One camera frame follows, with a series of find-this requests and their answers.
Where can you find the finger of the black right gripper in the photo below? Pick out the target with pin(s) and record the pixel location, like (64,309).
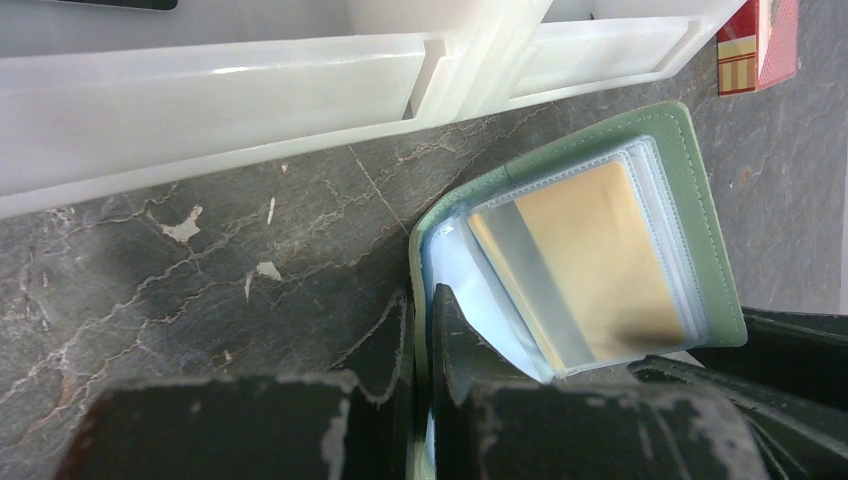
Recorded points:
(798,438)
(802,354)

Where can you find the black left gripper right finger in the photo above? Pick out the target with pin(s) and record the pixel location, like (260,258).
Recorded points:
(493,422)

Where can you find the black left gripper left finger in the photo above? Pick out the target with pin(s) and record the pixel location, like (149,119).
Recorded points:
(352,421)

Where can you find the gold credit card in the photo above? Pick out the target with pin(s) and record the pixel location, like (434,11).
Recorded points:
(579,263)

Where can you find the red playing card box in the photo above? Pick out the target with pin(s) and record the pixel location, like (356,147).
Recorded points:
(758,47)

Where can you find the white bin left compartment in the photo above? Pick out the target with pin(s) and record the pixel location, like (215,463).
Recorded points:
(102,97)

